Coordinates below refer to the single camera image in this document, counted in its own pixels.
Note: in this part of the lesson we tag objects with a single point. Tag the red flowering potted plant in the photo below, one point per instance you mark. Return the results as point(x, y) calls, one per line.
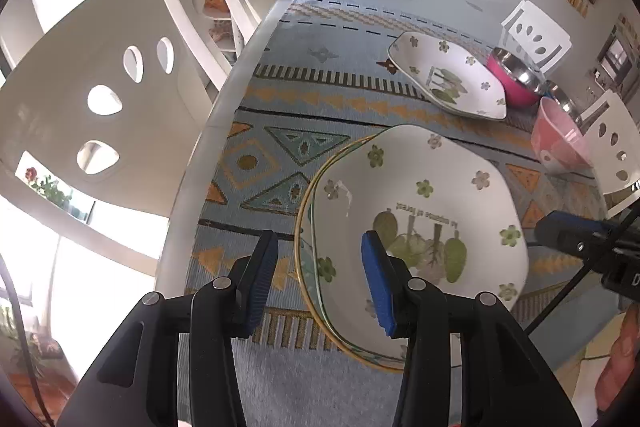
point(40, 182)

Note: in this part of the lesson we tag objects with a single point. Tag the magenta steel bowl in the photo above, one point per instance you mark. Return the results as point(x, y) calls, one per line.
point(515, 94)

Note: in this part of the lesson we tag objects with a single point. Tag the patterned woven table mat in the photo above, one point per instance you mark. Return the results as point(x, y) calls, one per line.
point(280, 117)

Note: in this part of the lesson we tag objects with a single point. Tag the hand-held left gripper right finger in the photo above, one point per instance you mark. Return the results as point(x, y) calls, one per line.
point(377, 287)

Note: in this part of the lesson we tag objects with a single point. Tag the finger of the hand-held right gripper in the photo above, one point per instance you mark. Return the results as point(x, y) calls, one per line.
point(565, 232)

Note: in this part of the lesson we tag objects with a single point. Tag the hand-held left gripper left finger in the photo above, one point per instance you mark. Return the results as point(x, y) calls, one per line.
point(260, 287)

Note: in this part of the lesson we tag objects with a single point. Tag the yellow rimmed plate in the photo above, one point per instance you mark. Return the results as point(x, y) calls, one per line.
point(305, 252)

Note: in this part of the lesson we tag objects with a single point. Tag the person's right hand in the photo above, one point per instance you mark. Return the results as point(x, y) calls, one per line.
point(617, 357)

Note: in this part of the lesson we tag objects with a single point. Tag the pink bowl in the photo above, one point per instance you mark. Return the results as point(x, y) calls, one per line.
point(555, 142)

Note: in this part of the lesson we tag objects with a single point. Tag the white floral plate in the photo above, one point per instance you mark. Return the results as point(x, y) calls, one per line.
point(450, 187)
point(450, 57)

